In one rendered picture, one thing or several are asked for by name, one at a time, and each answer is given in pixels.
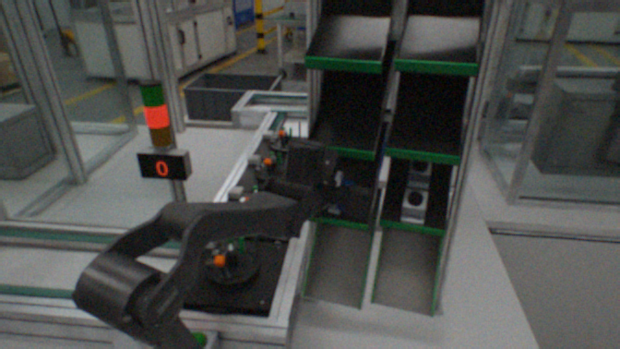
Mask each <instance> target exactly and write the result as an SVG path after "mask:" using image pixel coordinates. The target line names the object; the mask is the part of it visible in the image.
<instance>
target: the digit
mask: <svg viewBox="0 0 620 349"><path fill-rule="evenodd" d="M150 159H151V164H152V169H153V173H154V177H163V178H173V172H171V167H170V163H169V157H155V156H150Z"/></svg>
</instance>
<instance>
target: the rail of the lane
mask: <svg viewBox="0 0 620 349"><path fill-rule="evenodd" d="M179 317H180V319H181V320H182V321H183V323H184V324H185V326H186V327H187V328H188V329H191V330H201V331H216V332H217V333H218V338H219V344H220V349H291V335H290V321H289V320H282V319H264V318H255V317H246V316H235V315H230V311H229V308H220V307H203V312H200V313H199V311H198V312H190V311H181V312H180V314H179ZM119 332H120V331H117V330H116V329H114V328H112V327H110V326H108V325H107V324H105V323H103V322H101V321H99V320H98V319H95V318H94V317H92V316H91V315H89V314H87V313H85V312H84V311H81V310H79V309H78V308H76V306H75V305H74V303H73V302H72V301H67V300H58V299H48V298H39V297H28V296H20V295H1V294H0V340H9V341H15V340H17V341H25V342H34V343H50V344H59V345H67V346H76V347H84V348H91V347H92V348H101V349H109V348H110V346H111V345H112V343H113V341H114V340H115V338H116V337H117V335H118V334H119Z"/></svg>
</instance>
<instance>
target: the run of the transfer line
mask: <svg viewBox="0 0 620 349"><path fill-rule="evenodd" d="M266 116H269V118H271V117H275V121H276V120H281V125H282V126H299V121H301V126H308V105H307V93H305V92H281V91H258V90H249V91H248V92H247V93H246V94H245V95H244V97H243V98H242V99H241V100H240V101H239V102H238V103H237V104H236V105H235V106H234V107H233V108H232V126H233V128H247V129H259V127H260V126H261V124H262V123H263V121H264V119H265V118H266ZM485 119H486V118H481V123H480V127H479V131H478V136H477V140H482V135H483V128H484V123H485Z"/></svg>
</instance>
